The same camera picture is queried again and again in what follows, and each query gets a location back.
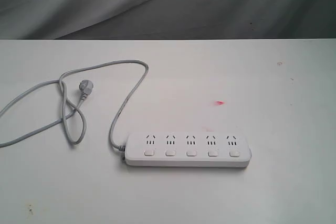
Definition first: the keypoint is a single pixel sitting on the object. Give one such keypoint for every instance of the grey backdrop cloth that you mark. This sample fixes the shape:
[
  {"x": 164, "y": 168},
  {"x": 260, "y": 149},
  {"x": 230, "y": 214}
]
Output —
[{"x": 167, "y": 19}]

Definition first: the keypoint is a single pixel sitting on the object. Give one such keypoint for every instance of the white five-socket power strip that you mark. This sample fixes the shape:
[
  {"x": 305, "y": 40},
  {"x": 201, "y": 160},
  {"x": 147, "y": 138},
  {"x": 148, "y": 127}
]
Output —
[{"x": 187, "y": 149}]

